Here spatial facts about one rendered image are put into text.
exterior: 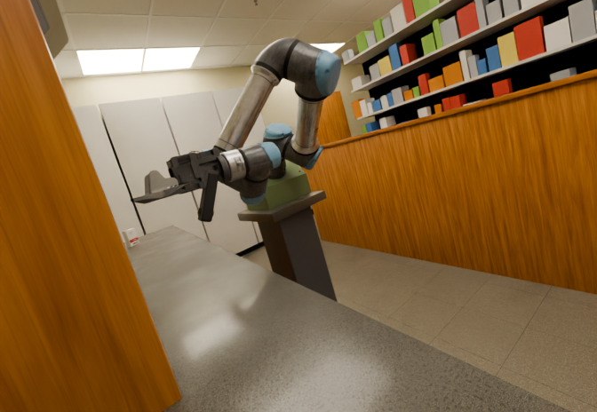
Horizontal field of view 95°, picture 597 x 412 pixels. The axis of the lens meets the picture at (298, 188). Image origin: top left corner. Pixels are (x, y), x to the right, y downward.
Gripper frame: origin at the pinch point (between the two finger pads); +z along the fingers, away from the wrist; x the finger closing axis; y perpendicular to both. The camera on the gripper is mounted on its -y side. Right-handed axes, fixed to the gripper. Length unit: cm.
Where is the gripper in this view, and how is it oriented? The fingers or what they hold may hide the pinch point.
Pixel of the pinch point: (136, 202)
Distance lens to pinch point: 66.6
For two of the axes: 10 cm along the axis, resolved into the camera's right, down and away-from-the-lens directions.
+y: -2.7, -9.5, -1.4
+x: 5.5, -0.4, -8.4
